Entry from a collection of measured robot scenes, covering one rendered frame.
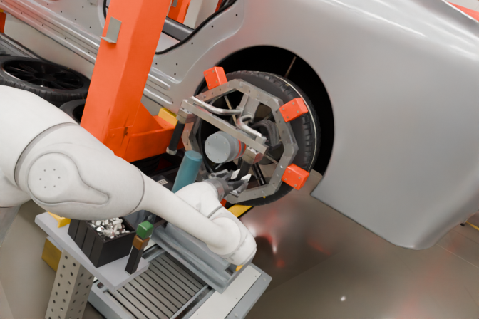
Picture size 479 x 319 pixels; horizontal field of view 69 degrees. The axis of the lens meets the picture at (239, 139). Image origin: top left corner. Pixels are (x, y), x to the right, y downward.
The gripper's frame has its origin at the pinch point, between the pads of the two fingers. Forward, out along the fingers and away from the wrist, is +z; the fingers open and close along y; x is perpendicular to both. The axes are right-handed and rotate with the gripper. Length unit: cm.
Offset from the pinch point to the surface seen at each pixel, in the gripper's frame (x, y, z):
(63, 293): -64, -34, -39
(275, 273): -83, 22, 77
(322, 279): -83, 49, 102
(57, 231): -38, -42, -41
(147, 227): -17.0, -11.0, -35.0
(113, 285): -38, -11, -42
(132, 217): -52, -43, 3
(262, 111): 14, -21, 50
